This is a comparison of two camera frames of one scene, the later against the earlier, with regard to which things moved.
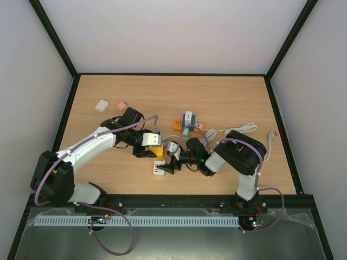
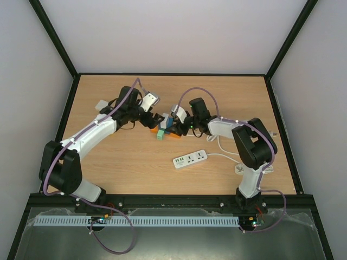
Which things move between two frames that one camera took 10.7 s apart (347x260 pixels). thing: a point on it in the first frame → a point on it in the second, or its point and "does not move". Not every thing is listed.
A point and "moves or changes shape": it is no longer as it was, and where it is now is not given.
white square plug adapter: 101,105 does not move
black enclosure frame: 310,201 does not move
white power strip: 156,170 moves or changes shape
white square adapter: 150,139 → 148,101
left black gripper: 140,153 → 154,122
